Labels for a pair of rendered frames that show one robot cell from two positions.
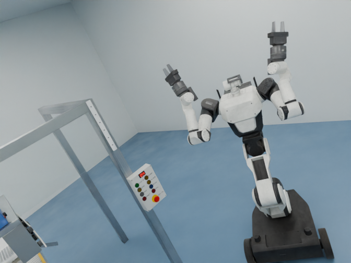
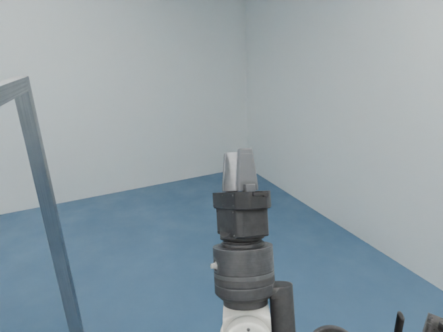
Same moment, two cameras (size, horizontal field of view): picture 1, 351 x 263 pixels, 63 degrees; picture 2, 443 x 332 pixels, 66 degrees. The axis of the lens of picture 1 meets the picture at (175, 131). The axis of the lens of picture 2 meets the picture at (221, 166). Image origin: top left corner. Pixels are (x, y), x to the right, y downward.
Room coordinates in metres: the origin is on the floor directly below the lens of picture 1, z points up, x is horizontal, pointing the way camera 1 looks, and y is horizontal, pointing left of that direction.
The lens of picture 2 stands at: (1.42, -0.24, 1.75)
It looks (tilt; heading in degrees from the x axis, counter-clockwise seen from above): 20 degrees down; 17
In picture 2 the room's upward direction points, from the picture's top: 2 degrees counter-clockwise
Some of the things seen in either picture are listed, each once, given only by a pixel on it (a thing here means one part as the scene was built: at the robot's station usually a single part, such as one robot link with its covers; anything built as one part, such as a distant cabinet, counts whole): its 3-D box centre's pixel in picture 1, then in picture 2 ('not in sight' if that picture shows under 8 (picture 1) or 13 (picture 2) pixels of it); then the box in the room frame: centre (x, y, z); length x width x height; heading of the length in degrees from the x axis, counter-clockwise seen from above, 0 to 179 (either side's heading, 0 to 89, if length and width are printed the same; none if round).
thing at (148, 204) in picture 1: (147, 187); not in sight; (1.67, 0.32, 0.97); 0.17 x 0.06 x 0.26; 123
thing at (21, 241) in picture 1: (19, 237); not in sight; (1.44, 1.04, 1.14); 0.22 x 0.11 x 0.20; 33
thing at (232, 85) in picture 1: (232, 85); not in sight; (1.81, -0.47, 1.32); 0.10 x 0.07 x 0.09; 68
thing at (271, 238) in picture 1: (279, 215); not in sight; (1.79, -0.47, 0.19); 0.64 x 0.52 x 0.33; 158
